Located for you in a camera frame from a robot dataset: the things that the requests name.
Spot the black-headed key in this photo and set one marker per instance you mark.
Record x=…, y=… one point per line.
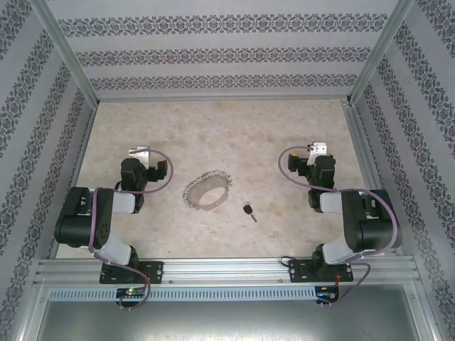
x=246, y=209

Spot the metal keyring holder with rings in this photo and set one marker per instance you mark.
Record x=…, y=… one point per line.
x=217, y=205

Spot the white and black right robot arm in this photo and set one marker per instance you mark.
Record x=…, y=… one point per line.
x=373, y=234

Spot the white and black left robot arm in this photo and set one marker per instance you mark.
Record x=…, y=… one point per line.
x=78, y=223

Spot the grey metal sheet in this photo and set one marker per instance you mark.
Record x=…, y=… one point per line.
x=227, y=319

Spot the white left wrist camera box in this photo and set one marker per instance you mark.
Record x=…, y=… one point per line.
x=142, y=154

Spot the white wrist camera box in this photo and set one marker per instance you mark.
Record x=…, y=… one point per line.
x=318, y=151
x=142, y=154

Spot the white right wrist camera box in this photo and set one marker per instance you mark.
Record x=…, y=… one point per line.
x=318, y=151

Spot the aluminium left side rail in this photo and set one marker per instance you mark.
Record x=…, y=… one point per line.
x=79, y=156

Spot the aluminium right side rail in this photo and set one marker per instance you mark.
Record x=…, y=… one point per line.
x=355, y=124

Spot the aluminium back wall rail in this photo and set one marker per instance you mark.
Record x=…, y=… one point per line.
x=117, y=100

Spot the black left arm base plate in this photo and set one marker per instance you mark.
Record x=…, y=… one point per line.
x=156, y=271

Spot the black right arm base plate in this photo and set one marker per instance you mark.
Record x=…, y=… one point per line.
x=296, y=271

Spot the aluminium mounting rail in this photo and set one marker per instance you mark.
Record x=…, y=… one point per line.
x=227, y=271

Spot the aluminium right corner post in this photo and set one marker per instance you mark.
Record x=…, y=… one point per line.
x=378, y=53

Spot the aluminium corner post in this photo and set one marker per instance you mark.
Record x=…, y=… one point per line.
x=378, y=53
x=67, y=53

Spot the aluminium left corner post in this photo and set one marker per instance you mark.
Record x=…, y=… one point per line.
x=67, y=53

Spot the aluminium frame bar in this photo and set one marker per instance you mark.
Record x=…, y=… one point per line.
x=428, y=319
x=33, y=319

